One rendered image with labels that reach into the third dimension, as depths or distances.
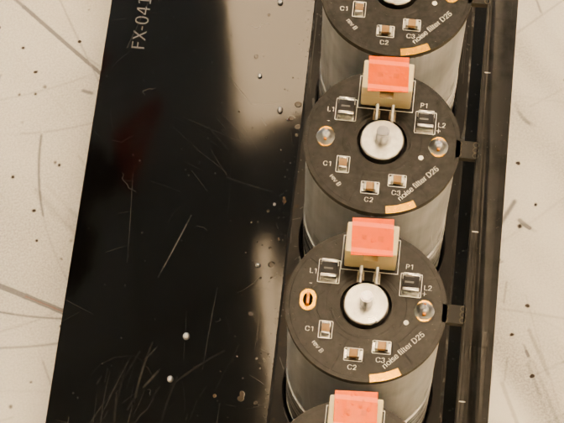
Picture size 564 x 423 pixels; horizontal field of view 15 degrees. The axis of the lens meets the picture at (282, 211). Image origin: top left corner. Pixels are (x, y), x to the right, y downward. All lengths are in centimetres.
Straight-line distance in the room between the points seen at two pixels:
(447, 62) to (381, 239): 4
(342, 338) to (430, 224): 3
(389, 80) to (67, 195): 9
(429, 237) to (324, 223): 2
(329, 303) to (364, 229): 1
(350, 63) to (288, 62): 5
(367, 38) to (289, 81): 6
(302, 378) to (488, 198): 4
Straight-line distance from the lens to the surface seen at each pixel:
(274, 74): 40
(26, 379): 39
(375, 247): 33
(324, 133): 34
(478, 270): 33
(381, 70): 34
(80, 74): 42
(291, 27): 41
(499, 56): 35
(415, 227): 35
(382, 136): 34
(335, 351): 33
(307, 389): 34
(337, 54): 36
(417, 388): 34
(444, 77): 36
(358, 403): 32
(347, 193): 34
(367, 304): 33
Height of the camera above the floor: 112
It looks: 67 degrees down
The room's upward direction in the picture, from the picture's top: straight up
